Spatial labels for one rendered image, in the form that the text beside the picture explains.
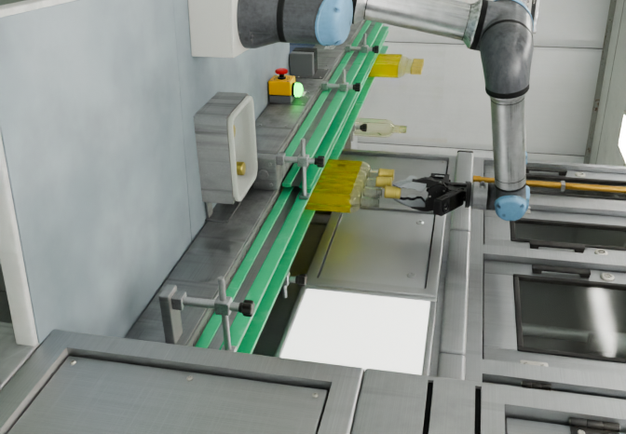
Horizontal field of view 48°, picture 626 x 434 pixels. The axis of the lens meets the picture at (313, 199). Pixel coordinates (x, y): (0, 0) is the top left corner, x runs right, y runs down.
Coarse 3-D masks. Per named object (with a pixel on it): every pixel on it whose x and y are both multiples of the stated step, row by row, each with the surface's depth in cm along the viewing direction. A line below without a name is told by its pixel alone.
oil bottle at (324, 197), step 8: (320, 192) 194; (328, 192) 194; (336, 192) 194; (344, 192) 193; (352, 192) 193; (360, 192) 194; (312, 200) 195; (320, 200) 194; (328, 200) 194; (336, 200) 193; (344, 200) 193; (352, 200) 192; (360, 200) 193; (312, 208) 196; (320, 208) 195; (328, 208) 195; (336, 208) 194; (344, 208) 194; (352, 208) 193; (360, 208) 195
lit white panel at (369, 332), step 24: (312, 312) 170; (336, 312) 170; (360, 312) 170; (384, 312) 169; (408, 312) 169; (312, 336) 162; (336, 336) 162; (360, 336) 161; (384, 336) 161; (408, 336) 161; (312, 360) 154; (336, 360) 154; (360, 360) 154; (384, 360) 154; (408, 360) 154
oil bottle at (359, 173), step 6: (324, 168) 207; (330, 168) 207; (336, 168) 207; (342, 168) 207; (324, 174) 204; (330, 174) 203; (336, 174) 203; (342, 174) 203; (348, 174) 203; (354, 174) 203; (360, 174) 203; (366, 174) 204; (366, 180) 203
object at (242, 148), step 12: (240, 108) 165; (252, 108) 175; (228, 120) 161; (240, 120) 176; (252, 120) 176; (228, 132) 162; (240, 132) 178; (252, 132) 177; (240, 144) 179; (252, 144) 179; (240, 156) 181; (252, 156) 181; (252, 168) 182; (240, 180) 178; (252, 180) 179; (240, 192) 173
